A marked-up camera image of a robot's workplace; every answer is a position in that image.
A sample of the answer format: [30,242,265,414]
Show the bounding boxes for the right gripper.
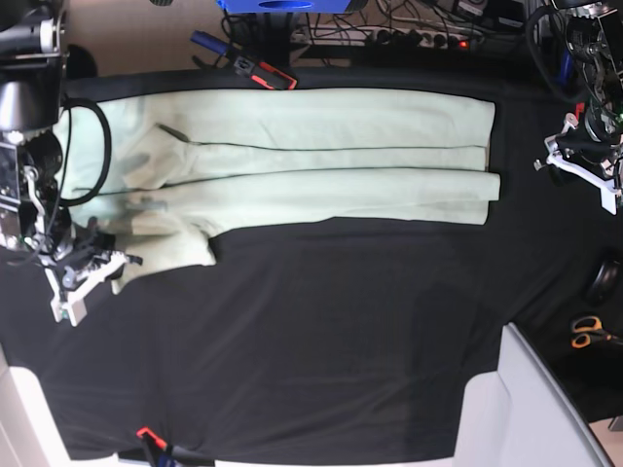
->
[1,131,143,327]

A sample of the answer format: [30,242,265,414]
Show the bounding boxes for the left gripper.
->
[533,1,622,214]

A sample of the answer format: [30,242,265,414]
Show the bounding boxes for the light green T-shirt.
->
[71,89,500,292]

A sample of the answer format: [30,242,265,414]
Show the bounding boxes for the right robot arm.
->
[1,1,142,326]

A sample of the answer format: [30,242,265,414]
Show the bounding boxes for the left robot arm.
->
[525,1,622,215]

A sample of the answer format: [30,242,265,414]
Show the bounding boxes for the red black clamp right edge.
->
[556,51,587,119]

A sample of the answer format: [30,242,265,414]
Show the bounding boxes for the red black clamp edge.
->
[117,426,215,467]
[556,51,587,119]

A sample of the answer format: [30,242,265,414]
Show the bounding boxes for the black tape roll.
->
[585,260,622,306]

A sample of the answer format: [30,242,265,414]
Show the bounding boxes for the white box left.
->
[1,351,71,467]

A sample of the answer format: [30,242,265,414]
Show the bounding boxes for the white box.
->
[1,351,71,467]
[453,324,612,466]

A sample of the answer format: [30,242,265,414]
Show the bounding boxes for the red black clamp bottom edge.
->
[117,426,215,467]

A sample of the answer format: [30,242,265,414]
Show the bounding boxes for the black table cloth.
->
[1,71,622,465]

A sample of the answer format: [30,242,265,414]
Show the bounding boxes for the white box right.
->
[453,324,612,466]

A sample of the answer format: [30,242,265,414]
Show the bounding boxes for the orange handled scissors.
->
[570,315,622,349]

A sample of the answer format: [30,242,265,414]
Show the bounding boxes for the red black clamp with blue handle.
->
[190,30,298,90]

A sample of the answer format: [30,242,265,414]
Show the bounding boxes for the blue camera mount base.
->
[216,0,352,14]

